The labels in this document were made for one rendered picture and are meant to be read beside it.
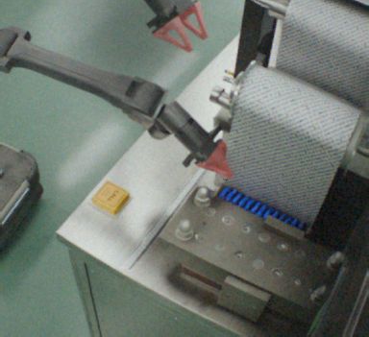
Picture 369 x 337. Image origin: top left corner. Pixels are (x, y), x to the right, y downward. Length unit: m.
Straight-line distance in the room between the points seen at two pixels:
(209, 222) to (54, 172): 1.55
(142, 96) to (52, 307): 1.27
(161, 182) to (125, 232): 0.18
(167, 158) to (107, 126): 1.39
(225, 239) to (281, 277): 0.15
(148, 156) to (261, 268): 0.49
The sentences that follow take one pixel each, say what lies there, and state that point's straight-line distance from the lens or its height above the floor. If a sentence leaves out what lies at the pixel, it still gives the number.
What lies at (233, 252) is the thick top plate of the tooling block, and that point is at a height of 1.03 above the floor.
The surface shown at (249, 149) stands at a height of 1.17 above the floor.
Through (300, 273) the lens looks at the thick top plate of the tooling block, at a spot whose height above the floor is 1.03.
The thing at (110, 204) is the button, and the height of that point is 0.92.
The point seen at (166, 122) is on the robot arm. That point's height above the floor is 1.16.
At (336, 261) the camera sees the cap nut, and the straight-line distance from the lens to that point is 1.07.
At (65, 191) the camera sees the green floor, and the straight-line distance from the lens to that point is 2.46.
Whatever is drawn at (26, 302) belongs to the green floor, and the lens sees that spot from 2.17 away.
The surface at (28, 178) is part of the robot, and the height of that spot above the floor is 0.24.
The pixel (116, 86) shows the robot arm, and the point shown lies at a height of 1.22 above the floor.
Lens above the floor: 1.92
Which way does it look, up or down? 47 degrees down
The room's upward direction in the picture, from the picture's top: 6 degrees clockwise
